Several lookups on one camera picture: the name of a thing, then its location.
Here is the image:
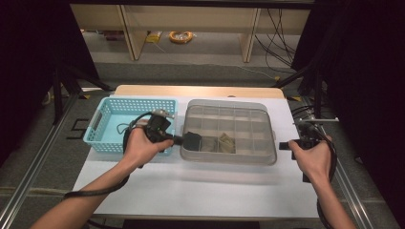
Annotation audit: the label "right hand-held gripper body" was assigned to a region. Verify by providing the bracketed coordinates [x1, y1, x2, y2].
[291, 117, 340, 151]

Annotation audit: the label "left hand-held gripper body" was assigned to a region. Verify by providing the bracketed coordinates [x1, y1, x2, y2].
[144, 109, 176, 144]

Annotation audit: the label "black sock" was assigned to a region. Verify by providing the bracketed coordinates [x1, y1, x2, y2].
[182, 131, 203, 152]

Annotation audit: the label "grey sock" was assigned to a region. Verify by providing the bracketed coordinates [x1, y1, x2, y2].
[200, 136, 219, 153]

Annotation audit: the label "white divided storage box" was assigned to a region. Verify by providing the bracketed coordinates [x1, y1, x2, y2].
[180, 98, 277, 166]

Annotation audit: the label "yellow sock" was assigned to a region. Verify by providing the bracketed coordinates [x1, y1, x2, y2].
[218, 132, 237, 155]

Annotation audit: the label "light blue perforated basket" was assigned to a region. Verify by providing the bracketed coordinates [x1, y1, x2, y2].
[83, 96, 179, 156]

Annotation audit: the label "clear plastic lid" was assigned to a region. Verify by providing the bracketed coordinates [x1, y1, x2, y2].
[179, 98, 278, 166]

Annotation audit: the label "person's right hand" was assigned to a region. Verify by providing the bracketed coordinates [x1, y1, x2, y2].
[288, 135, 334, 189]

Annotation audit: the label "person's left hand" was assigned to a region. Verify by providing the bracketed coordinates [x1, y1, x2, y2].
[121, 118, 176, 170]

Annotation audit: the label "black metal stand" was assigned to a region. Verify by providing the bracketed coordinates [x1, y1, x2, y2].
[271, 61, 326, 122]
[52, 63, 113, 125]

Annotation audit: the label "black curtain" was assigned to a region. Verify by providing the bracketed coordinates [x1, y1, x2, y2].
[0, 0, 99, 166]
[290, 0, 405, 229]

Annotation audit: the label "yellow packet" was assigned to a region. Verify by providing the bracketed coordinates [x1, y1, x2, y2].
[145, 31, 163, 44]

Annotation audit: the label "beige wooden furniture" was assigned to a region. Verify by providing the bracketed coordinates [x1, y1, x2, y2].
[70, 3, 311, 63]

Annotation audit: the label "black floor cables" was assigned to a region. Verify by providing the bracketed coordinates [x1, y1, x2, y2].
[290, 104, 314, 121]

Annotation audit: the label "right hand-held gripper cable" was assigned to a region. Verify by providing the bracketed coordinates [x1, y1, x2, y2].
[299, 122, 339, 229]

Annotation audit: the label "hand-held gripper cable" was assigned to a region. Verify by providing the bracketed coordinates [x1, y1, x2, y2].
[299, 122, 339, 229]
[61, 111, 154, 200]

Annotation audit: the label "aluminium floor rail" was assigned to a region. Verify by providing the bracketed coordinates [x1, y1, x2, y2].
[305, 96, 375, 229]
[0, 94, 80, 228]

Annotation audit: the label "white floor cable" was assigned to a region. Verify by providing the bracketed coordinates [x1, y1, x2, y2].
[152, 41, 278, 80]

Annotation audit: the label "left hand-held gripper cable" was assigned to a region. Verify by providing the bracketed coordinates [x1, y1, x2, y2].
[61, 111, 154, 200]

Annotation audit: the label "orange cable coil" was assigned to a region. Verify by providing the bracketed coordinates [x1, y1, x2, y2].
[167, 30, 194, 45]

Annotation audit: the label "black hanging cables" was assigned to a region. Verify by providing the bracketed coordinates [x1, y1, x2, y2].
[254, 8, 302, 68]

